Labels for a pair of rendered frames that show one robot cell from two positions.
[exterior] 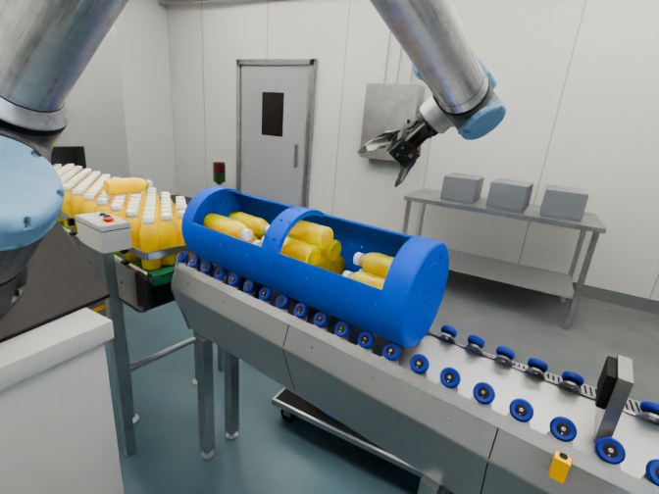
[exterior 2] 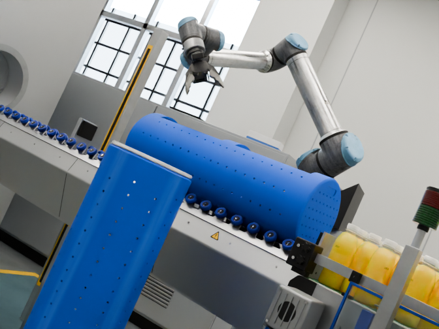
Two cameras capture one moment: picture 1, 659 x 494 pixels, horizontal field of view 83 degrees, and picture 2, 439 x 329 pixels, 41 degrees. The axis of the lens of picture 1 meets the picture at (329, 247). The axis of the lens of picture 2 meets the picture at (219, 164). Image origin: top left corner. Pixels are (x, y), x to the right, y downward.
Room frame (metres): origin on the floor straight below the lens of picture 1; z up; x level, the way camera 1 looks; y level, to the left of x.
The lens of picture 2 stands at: (3.42, 0.06, 1.01)
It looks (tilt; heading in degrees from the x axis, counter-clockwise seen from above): 3 degrees up; 180
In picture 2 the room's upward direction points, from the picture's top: 24 degrees clockwise
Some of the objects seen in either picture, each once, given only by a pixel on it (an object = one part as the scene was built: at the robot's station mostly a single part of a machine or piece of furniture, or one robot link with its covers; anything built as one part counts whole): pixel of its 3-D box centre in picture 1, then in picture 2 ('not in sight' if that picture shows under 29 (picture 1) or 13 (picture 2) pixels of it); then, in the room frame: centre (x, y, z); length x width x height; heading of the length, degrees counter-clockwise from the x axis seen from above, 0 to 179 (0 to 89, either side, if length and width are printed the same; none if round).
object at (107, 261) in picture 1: (119, 359); not in sight; (1.29, 0.83, 0.50); 0.04 x 0.04 x 1.00; 55
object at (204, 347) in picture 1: (206, 399); not in sight; (1.31, 0.48, 0.31); 0.06 x 0.06 x 0.63; 55
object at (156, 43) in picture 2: not in sight; (95, 173); (0.27, -0.53, 0.85); 0.06 x 0.06 x 1.70; 55
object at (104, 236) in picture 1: (103, 230); not in sight; (1.29, 0.83, 1.05); 0.20 x 0.10 x 0.10; 55
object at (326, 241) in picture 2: not in sight; (321, 250); (1.40, 0.49, 0.99); 0.10 x 0.02 x 0.12; 145
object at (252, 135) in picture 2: not in sight; (264, 142); (-0.64, 0.27, 1.48); 0.24 x 0.12 x 0.08; 71
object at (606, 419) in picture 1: (608, 398); (82, 136); (0.63, -0.59, 1.00); 0.10 x 0.04 x 0.15; 145
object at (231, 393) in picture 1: (231, 382); not in sight; (1.42, 0.40, 0.31); 0.06 x 0.06 x 0.63; 55
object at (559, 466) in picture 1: (561, 457); not in sight; (0.56, -0.47, 0.92); 0.08 x 0.03 x 0.05; 145
